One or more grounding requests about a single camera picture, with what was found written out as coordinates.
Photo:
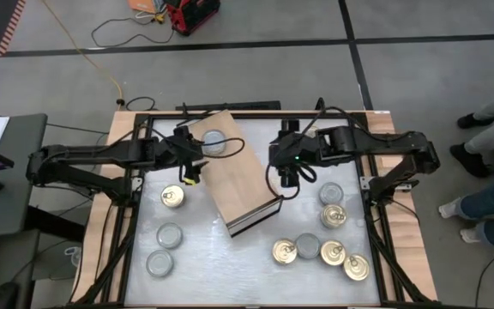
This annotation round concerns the small clear plastic object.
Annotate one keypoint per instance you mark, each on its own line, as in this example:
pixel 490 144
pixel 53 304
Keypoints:
pixel 74 256

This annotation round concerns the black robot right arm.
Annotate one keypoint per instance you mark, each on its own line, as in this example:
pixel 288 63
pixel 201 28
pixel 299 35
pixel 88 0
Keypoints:
pixel 380 143

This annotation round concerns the black aluminium table frame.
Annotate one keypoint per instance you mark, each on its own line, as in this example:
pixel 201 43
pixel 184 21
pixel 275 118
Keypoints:
pixel 255 115

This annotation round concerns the black flat bar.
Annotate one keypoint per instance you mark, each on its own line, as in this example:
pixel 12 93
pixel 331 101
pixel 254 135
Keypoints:
pixel 251 105

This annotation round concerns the red black equipment case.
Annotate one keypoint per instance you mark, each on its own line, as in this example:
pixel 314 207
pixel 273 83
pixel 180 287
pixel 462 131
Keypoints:
pixel 193 17

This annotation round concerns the silver mounting plate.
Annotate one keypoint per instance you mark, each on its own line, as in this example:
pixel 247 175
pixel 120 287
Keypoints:
pixel 365 182
pixel 136 183

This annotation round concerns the grey desk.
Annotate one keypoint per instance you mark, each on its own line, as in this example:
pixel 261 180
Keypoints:
pixel 19 193

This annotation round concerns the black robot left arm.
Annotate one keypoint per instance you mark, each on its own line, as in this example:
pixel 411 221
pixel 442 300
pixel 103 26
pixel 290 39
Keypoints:
pixel 101 152

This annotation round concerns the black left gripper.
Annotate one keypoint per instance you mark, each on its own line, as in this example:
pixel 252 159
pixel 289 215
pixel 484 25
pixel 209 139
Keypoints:
pixel 178 150

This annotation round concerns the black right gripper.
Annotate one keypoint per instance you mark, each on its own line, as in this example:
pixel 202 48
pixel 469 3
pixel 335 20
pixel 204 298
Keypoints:
pixel 286 152

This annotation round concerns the orange folder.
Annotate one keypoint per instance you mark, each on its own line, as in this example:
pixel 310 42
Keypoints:
pixel 142 5

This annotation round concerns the black computer mouse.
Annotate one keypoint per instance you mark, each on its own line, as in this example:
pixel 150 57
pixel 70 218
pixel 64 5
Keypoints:
pixel 3 297

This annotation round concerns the blue label can gold lid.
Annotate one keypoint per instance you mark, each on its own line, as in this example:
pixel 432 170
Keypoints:
pixel 284 251
pixel 333 252
pixel 172 196
pixel 333 216
pixel 356 267

